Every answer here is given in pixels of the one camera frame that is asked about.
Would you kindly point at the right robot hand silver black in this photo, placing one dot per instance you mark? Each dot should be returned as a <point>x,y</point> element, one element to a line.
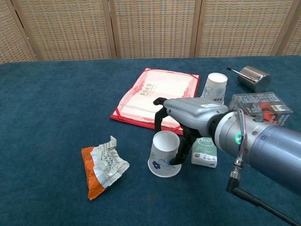
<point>195,113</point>

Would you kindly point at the paper cup light blue flower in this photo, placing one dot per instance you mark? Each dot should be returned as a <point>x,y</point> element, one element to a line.
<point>216,86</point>

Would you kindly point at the paper cup dark blue flower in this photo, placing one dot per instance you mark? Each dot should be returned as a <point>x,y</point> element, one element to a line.
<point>162,146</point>

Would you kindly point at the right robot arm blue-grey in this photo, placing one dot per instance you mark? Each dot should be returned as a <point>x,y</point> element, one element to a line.
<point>270,146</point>

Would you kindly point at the green white tissue pack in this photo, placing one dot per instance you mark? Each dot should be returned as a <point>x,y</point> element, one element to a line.
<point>204,155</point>

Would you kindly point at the certificate paper red border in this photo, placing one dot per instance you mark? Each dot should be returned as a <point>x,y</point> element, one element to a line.
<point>141,103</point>

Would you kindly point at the red certificate folder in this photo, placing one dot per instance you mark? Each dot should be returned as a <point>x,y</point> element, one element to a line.
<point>141,123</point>

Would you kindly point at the black tipped metal stick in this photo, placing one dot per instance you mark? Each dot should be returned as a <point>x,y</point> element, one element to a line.
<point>240,73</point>

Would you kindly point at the clear box of capsules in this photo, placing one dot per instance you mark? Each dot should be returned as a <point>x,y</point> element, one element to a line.
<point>258,101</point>

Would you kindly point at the shiny steel cup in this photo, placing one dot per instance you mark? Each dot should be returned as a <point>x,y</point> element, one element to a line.
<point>261,82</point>

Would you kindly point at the woven folding screen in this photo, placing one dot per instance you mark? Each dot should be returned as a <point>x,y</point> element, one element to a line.
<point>152,28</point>

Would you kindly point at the crumpled orange silver wrapper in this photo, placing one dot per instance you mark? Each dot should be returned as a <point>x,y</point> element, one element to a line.
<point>105,164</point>

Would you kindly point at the blue carpet table cover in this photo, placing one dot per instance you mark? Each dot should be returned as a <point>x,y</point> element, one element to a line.
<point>47,106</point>

